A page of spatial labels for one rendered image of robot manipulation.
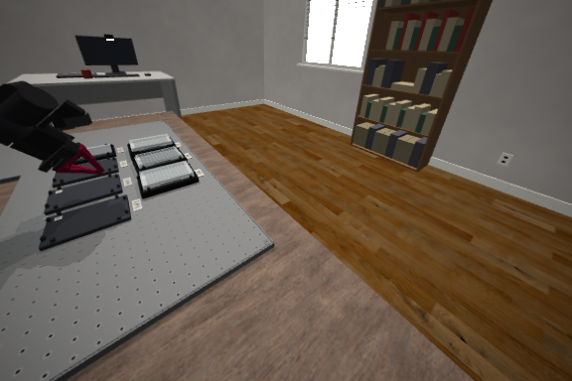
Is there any black rectangular frame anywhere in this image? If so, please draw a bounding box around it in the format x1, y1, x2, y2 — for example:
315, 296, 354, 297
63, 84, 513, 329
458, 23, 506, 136
74, 144, 116, 165

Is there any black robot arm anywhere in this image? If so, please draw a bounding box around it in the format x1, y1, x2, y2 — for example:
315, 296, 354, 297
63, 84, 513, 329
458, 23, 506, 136
0, 81, 92, 155

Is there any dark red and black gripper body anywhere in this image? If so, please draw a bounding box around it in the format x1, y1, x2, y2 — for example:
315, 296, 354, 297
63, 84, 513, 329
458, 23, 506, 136
10, 126, 80, 173

